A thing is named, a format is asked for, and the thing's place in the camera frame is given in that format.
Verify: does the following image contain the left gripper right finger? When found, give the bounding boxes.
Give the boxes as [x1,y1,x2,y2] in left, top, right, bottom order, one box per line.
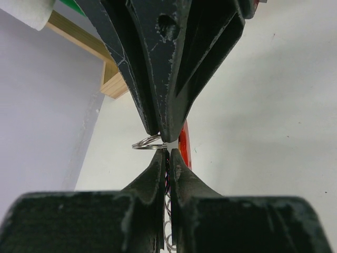
[170,149,332,252]

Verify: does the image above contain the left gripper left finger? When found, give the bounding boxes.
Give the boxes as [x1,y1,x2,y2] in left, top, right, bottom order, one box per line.
[1,150,165,252]

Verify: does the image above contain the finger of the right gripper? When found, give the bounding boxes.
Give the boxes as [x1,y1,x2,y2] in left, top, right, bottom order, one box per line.
[126,1,246,142]
[76,0,159,135]

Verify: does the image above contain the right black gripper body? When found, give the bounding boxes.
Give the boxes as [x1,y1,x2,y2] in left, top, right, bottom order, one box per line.
[238,0,267,19]

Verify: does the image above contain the silver chain keyring red tag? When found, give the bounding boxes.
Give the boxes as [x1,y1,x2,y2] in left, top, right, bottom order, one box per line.
[132,121,192,252]

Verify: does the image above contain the green shirt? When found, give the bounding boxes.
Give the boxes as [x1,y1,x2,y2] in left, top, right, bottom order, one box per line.
[60,0,86,17]

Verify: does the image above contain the wooden clothes rack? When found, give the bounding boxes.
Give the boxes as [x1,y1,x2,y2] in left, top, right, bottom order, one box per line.
[45,11,128,100]

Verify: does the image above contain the white cloth on hanger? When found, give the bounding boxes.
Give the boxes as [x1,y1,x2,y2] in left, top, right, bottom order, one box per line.
[1,0,56,31]

